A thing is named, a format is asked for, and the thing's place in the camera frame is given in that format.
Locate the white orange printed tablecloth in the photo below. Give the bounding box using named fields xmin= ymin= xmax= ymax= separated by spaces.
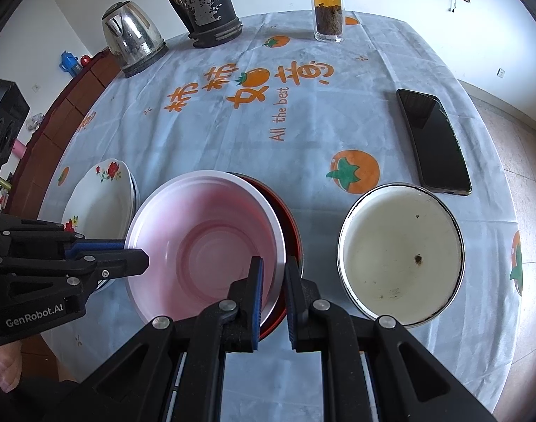
xmin=37 ymin=11 xmax=524 ymax=422

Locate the person's left hand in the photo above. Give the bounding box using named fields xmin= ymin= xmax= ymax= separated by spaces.
xmin=0 ymin=342 xmax=23 ymax=392

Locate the red plastic bowl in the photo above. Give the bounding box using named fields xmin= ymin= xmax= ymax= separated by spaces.
xmin=226 ymin=171 xmax=304 ymax=341

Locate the glass tea bottle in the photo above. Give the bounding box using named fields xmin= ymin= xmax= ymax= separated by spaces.
xmin=306 ymin=0 xmax=345 ymax=44

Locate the worn black thermos jug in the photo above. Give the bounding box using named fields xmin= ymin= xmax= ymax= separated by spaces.
xmin=158 ymin=0 xmax=243 ymax=49

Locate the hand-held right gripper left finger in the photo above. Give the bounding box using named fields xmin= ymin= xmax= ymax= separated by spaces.
xmin=48 ymin=255 xmax=265 ymax=422

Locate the white enamel bowl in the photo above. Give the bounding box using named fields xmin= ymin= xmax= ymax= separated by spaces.
xmin=337 ymin=182 xmax=466 ymax=328

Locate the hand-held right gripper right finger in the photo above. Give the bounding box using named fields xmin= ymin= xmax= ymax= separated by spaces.
xmin=284 ymin=257 xmax=493 ymax=422

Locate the black smartphone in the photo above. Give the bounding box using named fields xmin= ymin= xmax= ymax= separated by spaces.
xmin=396 ymin=89 xmax=473 ymax=196

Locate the brown wooden cabinet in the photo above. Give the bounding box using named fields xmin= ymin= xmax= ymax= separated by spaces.
xmin=6 ymin=48 xmax=123 ymax=379

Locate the red flower white plate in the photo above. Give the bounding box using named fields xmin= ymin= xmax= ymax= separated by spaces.
xmin=61 ymin=157 xmax=134 ymax=247

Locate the pink plastic bowl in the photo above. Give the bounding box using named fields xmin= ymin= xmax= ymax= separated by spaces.
xmin=124 ymin=170 xmax=287 ymax=324

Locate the stainless steel kettle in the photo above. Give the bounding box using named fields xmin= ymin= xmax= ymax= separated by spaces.
xmin=102 ymin=2 xmax=168 ymax=79

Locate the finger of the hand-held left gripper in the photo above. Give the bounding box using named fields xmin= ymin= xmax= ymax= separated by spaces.
xmin=0 ymin=213 xmax=126 ymax=260
xmin=0 ymin=248 xmax=150 ymax=293

